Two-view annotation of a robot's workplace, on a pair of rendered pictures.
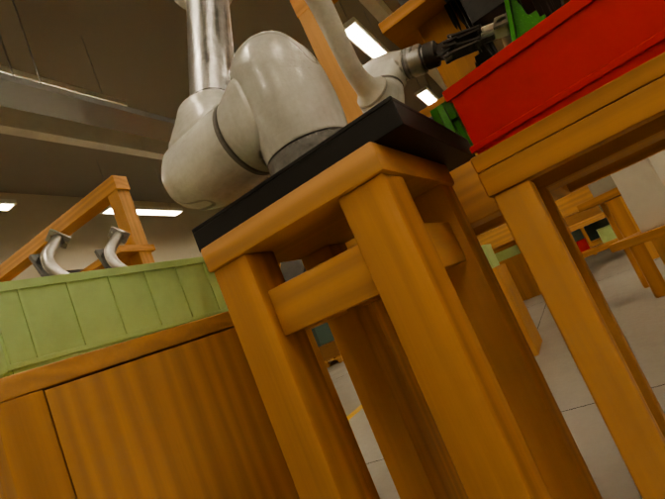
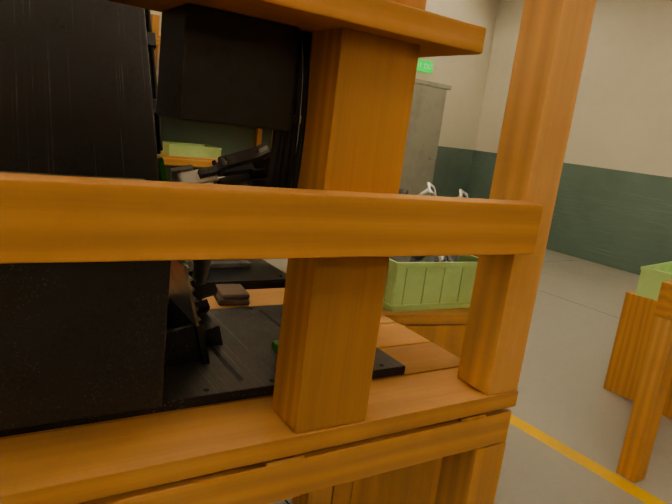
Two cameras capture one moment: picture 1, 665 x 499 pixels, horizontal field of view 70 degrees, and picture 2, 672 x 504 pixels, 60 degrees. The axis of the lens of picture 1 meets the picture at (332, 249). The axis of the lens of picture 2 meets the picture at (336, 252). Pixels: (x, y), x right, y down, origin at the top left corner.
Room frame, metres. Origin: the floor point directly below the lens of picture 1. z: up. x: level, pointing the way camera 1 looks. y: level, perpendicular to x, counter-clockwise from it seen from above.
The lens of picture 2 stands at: (1.97, -1.47, 1.37)
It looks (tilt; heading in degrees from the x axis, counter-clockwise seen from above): 12 degrees down; 118
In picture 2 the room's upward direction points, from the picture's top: 7 degrees clockwise
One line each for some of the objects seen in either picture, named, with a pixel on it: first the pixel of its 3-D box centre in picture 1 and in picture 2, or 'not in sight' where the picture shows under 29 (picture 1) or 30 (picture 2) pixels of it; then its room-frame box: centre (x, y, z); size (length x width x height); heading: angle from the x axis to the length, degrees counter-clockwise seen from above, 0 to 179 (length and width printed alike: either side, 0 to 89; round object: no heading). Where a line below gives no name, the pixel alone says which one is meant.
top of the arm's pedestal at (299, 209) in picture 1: (336, 214); not in sight; (0.76, -0.03, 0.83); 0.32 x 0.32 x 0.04; 61
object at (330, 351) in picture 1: (334, 351); not in sight; (10.49, 0.83, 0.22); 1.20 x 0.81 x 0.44; 157
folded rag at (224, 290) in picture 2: not in sight; (230, 294); (1.08, -0.33, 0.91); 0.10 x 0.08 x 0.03; 141
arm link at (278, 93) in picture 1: (281, 100); not in sight; (0.77, -0.02, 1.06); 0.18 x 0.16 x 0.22; 58
